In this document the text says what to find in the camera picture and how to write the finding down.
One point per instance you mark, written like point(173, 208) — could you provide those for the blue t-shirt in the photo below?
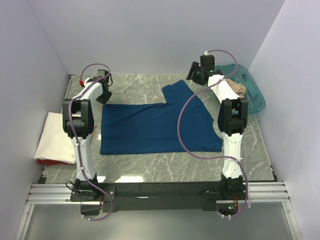
point(132, 129)

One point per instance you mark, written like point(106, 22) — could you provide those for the black base beam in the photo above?
point(151, 196)

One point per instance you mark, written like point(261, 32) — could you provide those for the pink folded t-shirt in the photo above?
point(93, 132)

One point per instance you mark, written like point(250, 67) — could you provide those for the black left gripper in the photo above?
point(104, 100)

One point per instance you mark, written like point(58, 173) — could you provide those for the red folded t-shirt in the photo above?
point(52, 162)

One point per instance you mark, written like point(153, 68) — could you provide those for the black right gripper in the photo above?
point(194, 67)

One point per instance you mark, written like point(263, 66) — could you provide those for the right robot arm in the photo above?
point(232, 121)

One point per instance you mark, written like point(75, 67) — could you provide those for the white folded t-shirt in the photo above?
point(54, 144)

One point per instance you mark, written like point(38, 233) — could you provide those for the beige garment in bin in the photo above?
point(238, 88)

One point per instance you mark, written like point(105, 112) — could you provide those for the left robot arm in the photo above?
point(78, 123)

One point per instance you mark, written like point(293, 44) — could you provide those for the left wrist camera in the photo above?
point(84, 82)

